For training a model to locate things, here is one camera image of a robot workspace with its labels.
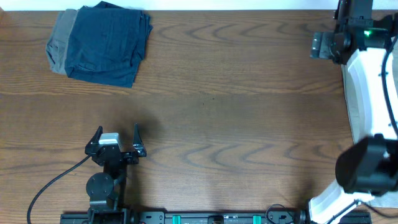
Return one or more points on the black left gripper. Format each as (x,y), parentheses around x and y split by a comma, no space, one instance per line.
(132,158)

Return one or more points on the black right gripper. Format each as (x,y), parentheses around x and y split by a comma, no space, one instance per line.
(322,46)

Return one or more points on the light khaki shorts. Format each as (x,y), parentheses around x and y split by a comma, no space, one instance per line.
(365,101)

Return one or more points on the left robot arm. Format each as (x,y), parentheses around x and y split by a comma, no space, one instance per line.
(106,189)

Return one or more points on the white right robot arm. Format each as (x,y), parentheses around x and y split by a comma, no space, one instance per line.
(363,48)

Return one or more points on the folded navy blue shorts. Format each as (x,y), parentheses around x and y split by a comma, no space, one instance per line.
(107,44)

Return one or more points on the folded grey shorts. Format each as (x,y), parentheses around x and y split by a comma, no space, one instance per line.
(57,44)

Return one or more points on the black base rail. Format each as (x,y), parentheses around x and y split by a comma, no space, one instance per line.
(277,216)

